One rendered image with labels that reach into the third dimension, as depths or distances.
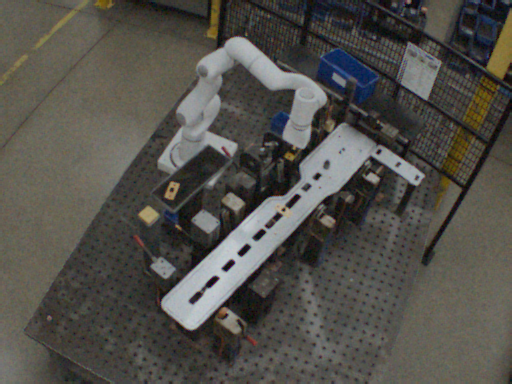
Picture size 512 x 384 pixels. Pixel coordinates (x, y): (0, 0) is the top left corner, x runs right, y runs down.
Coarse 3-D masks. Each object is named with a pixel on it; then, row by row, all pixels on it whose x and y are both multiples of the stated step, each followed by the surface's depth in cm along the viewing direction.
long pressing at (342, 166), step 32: (352, 128) 294; (320, 160) 278; (352, 160) 281; (320, 192) 267; (256, 224) 252; (288, 224) 254; (224, 256) 241; (256, 256) 243; (192, 288) 230; (224, 288) 232; (192, 320) 221
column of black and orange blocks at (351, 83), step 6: (354, 78) 289; (348, 84) 290; (354, 84) 288; (348, 90) 293; (348, 96) 296; (342, 102) 301; (348, 102) 299; (342, 108) 304; (348, 108) 304; (342, 114) 307; (342, 120) 310; (336, 126) 315
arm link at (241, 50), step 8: (232, 40) 226; (240, 40) 224; (224, 48) 240; (232, 48) 225; (240, 48) 223; (248, 48) 223; (256, 48) 225; (232, 56) 227; (240, 56) 224; (248, 56) 222; (256, 56) 222; (248, 64) 223
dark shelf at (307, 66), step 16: (288, 48) 325; (304, 48) 326; (288, 64) 315; (304, 64) 317; (320, 80) 310; (336, 96) 306; (384, 96) 309; (368, 112) 299; (384, 112) 300; (400, 112) 302; (400, 128) 295; (416, 128) 296
